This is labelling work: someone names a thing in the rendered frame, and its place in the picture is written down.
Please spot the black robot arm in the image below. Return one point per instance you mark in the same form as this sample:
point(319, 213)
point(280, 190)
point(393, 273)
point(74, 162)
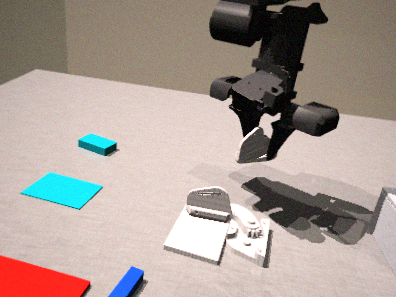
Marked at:
point(283, 34)

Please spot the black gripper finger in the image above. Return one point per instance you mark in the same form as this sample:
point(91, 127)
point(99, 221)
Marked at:
point(247, 124)
point(280, 133)

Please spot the cyan flat square plate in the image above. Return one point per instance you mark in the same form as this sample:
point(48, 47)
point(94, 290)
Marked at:
point(63, 190)

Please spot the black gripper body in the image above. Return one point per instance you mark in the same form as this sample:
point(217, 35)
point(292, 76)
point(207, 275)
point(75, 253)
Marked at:
point(313, 118)

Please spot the small cyan rectangular block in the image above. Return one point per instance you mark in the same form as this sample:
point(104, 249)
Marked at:
point(97, 144)

